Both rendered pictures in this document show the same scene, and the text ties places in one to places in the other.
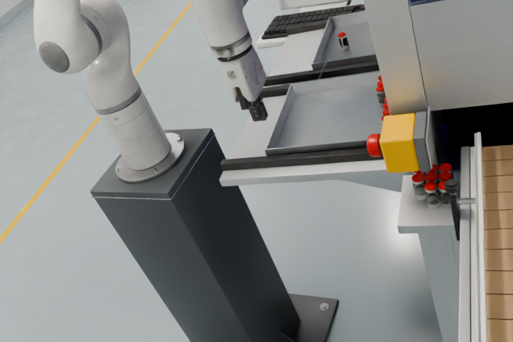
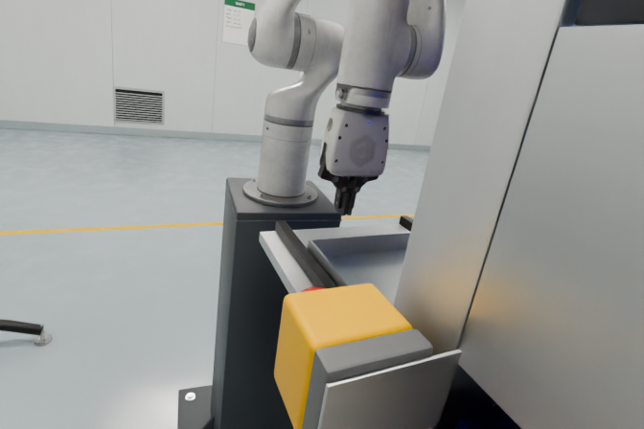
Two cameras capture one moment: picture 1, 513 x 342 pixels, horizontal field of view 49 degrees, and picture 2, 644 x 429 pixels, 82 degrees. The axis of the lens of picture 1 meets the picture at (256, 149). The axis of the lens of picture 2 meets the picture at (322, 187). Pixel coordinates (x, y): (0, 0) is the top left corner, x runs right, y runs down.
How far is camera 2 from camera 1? 75 cm
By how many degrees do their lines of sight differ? 34
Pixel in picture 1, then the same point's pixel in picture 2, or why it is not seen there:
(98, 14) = (314, 31)
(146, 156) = (266, 181)
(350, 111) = not seen: hidden behind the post
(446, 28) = (632, 146)
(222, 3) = (367, 25)
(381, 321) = not seen: outside the picture
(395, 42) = (474, 129)
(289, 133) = (362, 259)
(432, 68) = (518, 258)
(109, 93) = (274, 101)
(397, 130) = (331, 311)
